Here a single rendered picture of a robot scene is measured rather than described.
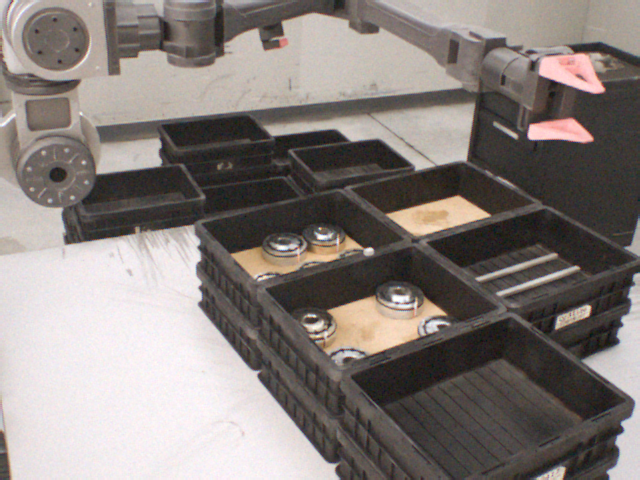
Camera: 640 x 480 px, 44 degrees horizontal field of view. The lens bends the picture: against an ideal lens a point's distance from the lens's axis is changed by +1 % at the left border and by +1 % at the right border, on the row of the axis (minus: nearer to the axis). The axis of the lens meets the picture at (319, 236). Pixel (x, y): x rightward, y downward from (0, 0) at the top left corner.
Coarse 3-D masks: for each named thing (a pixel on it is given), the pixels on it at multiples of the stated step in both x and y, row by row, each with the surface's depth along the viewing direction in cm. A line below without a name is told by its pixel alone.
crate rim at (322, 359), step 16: (368, 256) 167; (432, 256) 169; (320, 272) 161; (448, 272) 164; (272, 288) 156; (480, 288) 159; (272, 304) 150; (496, 304) 154; (288, 320) 146; (480, 320) 149; (304, 336) 142; (432, 336) 144; (320, 352) 138; (384, 352) 139; (336, 368) 134
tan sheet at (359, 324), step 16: (352, 304) 169; (368, 304) 169; (432, 304) 171; (336, 320) 164; (352, 320) 164; (368, 320) 164; (384, 320) 165; (400, 320) 165; (416, 320) 165; (336, 336) 159; (352, 336) 159; (368, 336) 159; (384, 336) 160; (400, 336) 160; (416, 336) 160
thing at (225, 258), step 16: (320, 192) 193; (336, 192) 194; (256, 208) 184; (272, 208) 186; (368, 208) 187; (384, 224) 181; (208, 240) 171; (224, 256) 165; (352, 256) 167; (240, 272) 160; (304, 272) 161; (256, 288) 156
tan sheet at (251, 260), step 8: (352, 240) 193; (256, 248) 188; (344, 248) 190; (240, 256) 184; (248, 256) 184; (256, 256) 185; (312, 256) 186; (320, 256) 186; (328, 256) 186; (336, 256) 186; (240, 264) 181; (248, 264) 181; (256, 264) 182; (264, 264) 182; (272, 264) 182; (248, 272) 178; (256, 272) 179; (280, 272) 179; (288, 272) 179
